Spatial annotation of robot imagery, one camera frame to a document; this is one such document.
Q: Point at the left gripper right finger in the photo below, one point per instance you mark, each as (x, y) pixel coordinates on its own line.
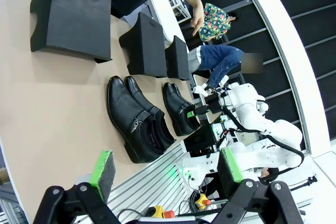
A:
(228, 174)

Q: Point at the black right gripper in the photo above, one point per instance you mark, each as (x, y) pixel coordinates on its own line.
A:
(214, 103)

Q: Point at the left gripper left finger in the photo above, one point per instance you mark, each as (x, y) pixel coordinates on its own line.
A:
(103, 171)

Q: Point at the small black leather shoe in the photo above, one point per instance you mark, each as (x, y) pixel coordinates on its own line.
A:
(179, 92)
(174, 108)

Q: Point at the large black leather shoe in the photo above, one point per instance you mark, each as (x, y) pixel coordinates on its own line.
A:
(139, 94)
(123, 108)

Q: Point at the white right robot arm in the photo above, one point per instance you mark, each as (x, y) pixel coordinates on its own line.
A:
(252, 113)

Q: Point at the person with black hair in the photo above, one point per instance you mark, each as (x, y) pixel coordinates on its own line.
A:
(270, 174)

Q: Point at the black metal shoe stand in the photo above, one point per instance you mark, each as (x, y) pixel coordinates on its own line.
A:
(78, 19)
(147, 48)
(177, 58)

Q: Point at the person in blue jacket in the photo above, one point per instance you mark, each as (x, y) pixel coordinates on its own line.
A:
(223, 58)

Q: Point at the person in floral shirt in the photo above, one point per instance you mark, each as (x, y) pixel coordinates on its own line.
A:
(214, 22)

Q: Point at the person's left hand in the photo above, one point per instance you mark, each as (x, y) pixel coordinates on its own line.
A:
(197, 22)

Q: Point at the black computer case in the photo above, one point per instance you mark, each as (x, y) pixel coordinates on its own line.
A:
(202, 138)

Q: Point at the yellow emergency stop button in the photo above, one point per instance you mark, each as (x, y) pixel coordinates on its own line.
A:
(157, 211)
(200, 200)

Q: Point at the white table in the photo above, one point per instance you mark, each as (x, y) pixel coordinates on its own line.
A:
(161, 16)

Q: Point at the aluminium profile frame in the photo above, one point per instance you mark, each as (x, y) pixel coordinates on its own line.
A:
(152, 179)

